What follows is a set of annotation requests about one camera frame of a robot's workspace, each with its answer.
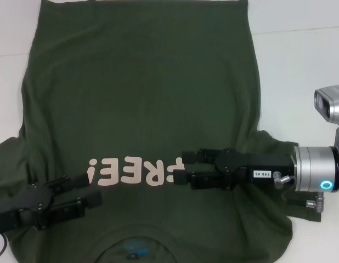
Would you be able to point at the silver elbow plug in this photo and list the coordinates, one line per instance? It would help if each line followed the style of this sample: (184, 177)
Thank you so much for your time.
(279, 182)

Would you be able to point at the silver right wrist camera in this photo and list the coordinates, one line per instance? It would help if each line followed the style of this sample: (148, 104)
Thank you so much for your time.
(334, 109)

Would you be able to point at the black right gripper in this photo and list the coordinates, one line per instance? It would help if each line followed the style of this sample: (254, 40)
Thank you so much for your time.
(257, 164)

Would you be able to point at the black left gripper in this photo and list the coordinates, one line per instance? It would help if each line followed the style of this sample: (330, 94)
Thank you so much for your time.
(35, 200)

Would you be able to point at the dark green printed T-shirt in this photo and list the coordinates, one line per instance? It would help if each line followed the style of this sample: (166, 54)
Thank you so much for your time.
(144, 82)

